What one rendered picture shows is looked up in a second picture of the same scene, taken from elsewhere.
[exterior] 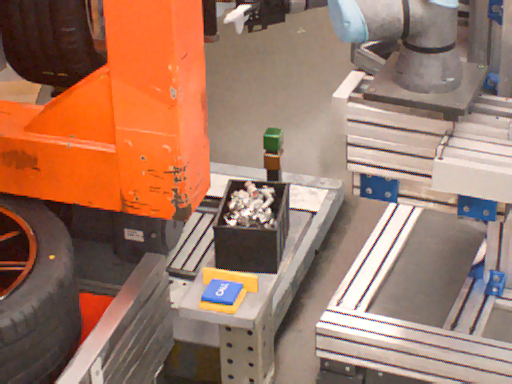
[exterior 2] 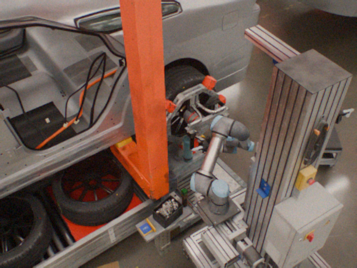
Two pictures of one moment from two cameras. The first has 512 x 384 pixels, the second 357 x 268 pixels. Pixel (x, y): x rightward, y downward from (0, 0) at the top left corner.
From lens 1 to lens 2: 1.83 m
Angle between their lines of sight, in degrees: 32
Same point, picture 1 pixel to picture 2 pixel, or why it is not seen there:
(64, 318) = (113, 210)
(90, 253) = not seen: hidden behind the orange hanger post
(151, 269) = (146, 204)
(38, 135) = (129, 160)
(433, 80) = (213, 210)
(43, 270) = (111, 198)
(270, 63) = not seen: hidden behind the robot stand
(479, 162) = (212, 241)
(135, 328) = (133, 218)
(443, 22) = (218, 199)
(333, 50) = not seen: hidden behind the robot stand
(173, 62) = (149, 170)
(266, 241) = (162, 221)
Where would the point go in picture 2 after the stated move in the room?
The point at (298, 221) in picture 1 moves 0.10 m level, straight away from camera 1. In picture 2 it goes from (186, 213) to (193, 204)
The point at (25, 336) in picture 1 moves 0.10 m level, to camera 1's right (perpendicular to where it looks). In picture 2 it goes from (97, 214) to (107, 219)
